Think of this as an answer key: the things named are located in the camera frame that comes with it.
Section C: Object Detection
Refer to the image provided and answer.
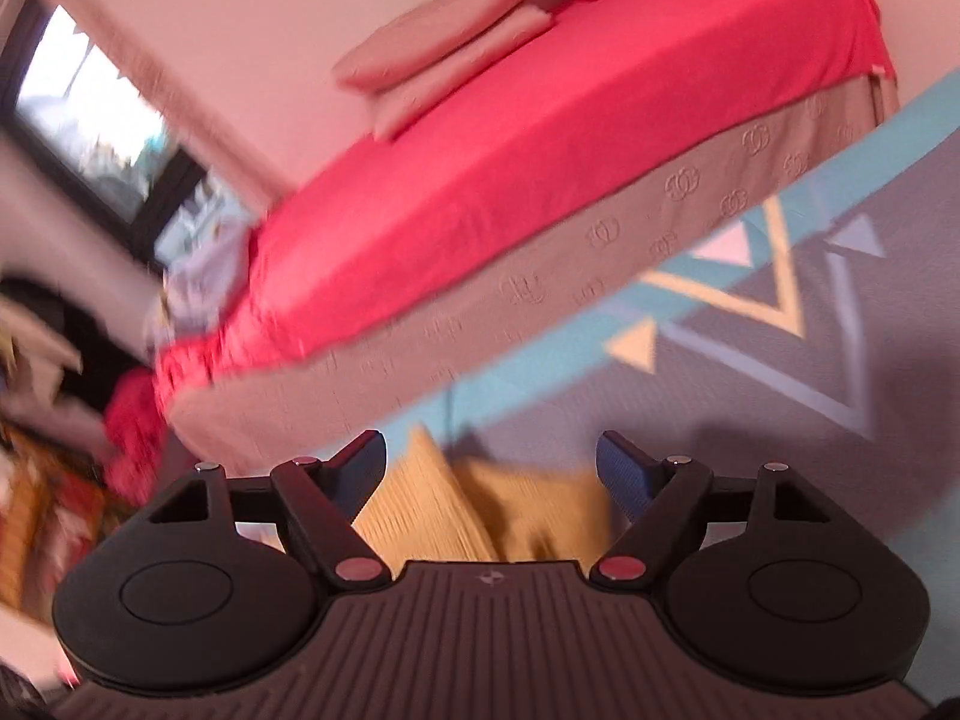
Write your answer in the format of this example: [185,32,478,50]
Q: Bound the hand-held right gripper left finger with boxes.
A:
[112,430,393,592]

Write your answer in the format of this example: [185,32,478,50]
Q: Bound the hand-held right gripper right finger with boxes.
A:
[589,430,850,590]

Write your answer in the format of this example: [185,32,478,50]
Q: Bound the tan cable-knit cardigan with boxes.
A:
[351,424,617,565]

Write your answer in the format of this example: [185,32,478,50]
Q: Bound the pile of pink clothes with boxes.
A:
[103,370,175,502]

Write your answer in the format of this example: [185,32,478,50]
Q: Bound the dark clothes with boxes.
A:
[0,274,162,421]

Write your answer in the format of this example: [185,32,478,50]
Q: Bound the blue patterned bed sheet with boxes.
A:
[341,67,960,567]

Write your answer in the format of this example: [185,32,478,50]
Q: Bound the grey patterned mattress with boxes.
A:
[169,73,901,485]

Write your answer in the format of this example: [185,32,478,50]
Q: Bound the pale blue cloth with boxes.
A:
[145,221,262,355]

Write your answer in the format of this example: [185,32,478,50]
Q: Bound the pink bed sheet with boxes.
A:
[152,0,898,410]

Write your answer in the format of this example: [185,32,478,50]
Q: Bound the pink pillow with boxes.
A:
[370,6,560,143]
[331,0,538,92]

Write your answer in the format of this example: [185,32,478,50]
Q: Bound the window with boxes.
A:
[13,4,260,260]

